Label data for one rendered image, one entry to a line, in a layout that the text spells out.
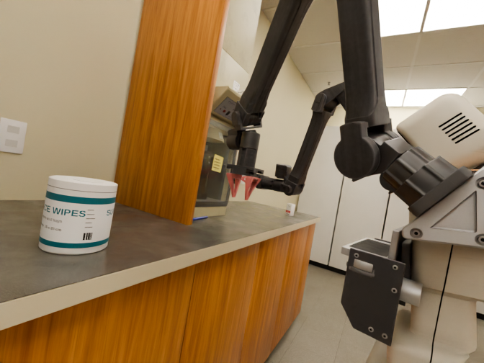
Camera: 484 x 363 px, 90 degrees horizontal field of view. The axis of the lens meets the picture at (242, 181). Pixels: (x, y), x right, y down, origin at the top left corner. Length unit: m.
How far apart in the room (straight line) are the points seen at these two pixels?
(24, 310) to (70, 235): 0.17
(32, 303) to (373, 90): 0.61
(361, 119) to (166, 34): 0.99
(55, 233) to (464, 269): 0.78
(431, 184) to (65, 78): 1.21
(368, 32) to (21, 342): 0.72
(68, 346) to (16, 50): 0.95
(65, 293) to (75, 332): 0.11
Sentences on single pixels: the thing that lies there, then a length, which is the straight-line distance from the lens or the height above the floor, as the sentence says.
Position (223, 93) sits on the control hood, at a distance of 1.05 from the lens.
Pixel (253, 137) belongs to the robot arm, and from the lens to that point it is 0.73.
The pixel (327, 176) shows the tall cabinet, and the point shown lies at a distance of 3.98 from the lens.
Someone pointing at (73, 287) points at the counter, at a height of 0.93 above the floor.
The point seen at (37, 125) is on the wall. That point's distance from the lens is 1.20.
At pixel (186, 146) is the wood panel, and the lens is 0.99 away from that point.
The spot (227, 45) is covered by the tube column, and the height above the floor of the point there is 1.74.
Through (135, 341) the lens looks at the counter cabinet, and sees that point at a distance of 0.71.
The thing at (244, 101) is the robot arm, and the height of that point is 1.36.
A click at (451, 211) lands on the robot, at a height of 1.16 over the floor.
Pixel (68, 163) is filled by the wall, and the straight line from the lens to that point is 1.24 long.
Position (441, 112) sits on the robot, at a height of 1.34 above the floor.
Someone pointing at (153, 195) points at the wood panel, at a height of 1.02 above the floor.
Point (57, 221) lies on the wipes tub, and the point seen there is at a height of 1.01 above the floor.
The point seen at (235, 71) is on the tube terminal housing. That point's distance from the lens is 1.31.
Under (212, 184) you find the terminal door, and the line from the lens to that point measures 1.17.
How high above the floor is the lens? 1.15
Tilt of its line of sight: 1 degrees down
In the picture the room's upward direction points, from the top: 10 degrees clockwise
